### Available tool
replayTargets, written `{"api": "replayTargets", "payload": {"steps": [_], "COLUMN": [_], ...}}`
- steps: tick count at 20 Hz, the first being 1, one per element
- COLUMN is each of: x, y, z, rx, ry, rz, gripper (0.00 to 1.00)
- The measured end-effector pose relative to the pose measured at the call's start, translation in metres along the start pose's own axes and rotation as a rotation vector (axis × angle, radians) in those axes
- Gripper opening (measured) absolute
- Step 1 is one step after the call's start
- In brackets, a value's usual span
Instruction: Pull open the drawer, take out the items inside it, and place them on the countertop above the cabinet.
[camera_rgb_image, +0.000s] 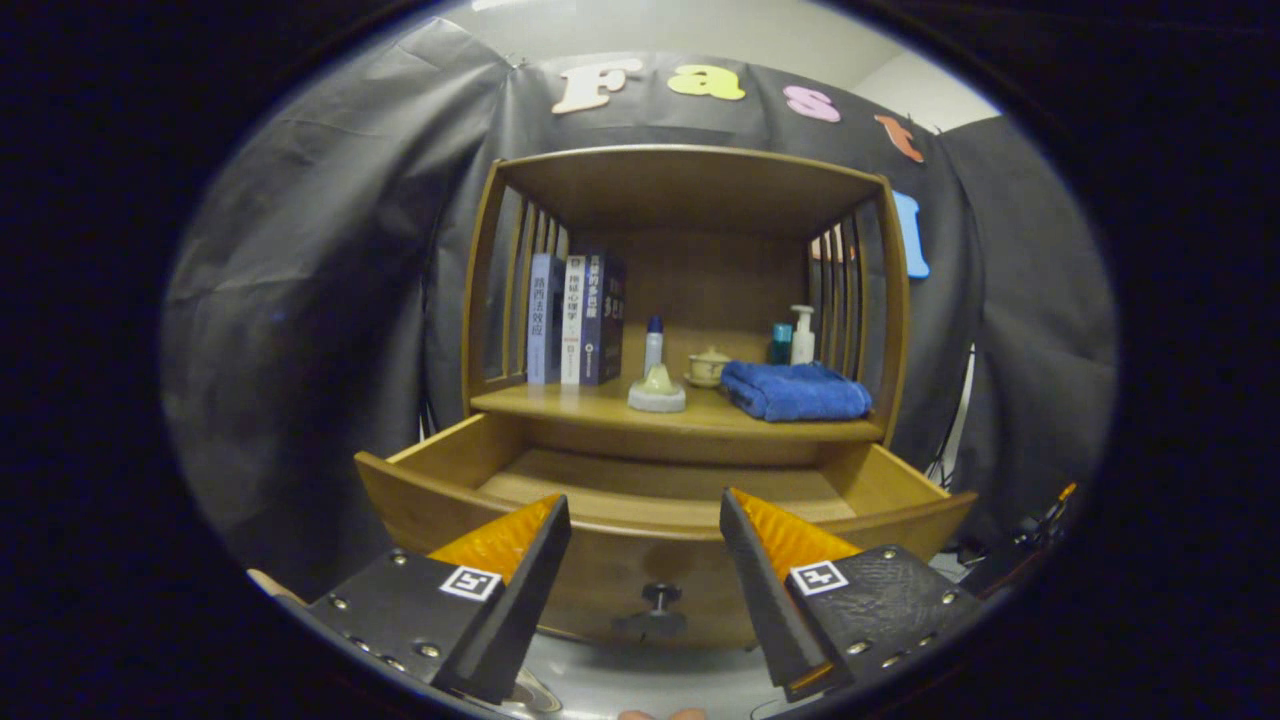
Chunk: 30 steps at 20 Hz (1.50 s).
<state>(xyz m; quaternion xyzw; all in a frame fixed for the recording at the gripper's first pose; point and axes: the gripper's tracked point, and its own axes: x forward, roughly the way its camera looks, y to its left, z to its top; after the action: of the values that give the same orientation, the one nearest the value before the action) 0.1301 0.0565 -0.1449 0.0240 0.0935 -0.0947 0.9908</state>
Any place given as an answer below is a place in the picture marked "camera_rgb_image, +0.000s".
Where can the white bottle with blue cap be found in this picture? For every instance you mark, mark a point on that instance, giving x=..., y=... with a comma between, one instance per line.
x=654, y=345

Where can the black drawer knob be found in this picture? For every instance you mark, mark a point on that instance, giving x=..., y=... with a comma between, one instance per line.
x=660, y=594

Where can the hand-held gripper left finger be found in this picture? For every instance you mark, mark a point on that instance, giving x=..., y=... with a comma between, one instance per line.
x=505, y=610

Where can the teal bottle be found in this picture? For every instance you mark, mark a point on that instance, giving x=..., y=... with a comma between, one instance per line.
x=780, y=345

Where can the white round object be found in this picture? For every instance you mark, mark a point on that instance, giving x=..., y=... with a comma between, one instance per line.
x=535, y=692

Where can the wooden countertop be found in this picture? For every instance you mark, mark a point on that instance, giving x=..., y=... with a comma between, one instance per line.
x=580, y=402

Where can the white book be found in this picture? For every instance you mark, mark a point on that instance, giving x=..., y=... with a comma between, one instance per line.
x=572, y=320

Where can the dark navy book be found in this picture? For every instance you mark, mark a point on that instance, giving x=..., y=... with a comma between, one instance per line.
x=605, y=320

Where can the black device with orange tip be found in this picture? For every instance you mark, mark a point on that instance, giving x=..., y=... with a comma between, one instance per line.
x=1030, y=530

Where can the backdrop stand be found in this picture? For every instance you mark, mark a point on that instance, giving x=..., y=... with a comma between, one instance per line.
x=957, y=405

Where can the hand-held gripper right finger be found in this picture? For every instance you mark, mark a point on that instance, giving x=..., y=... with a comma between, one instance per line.
x=770, y=600

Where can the blue towel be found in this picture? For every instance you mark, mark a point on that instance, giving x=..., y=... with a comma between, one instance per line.
x=795, y=392

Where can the light blue book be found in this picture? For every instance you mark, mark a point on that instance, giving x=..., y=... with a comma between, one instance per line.
x=540, y=320

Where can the white pump bottle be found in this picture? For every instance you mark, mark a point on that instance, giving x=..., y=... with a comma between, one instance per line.
x=803, y=345

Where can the wooden drawer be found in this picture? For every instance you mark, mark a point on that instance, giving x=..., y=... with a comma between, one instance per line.
x=620, y=570

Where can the wooden cabinet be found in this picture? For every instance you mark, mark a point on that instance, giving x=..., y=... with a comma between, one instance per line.
x=720, y=280

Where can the beige lidded teacup with saucer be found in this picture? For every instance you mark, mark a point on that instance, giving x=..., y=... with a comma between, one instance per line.
x=708, y=368

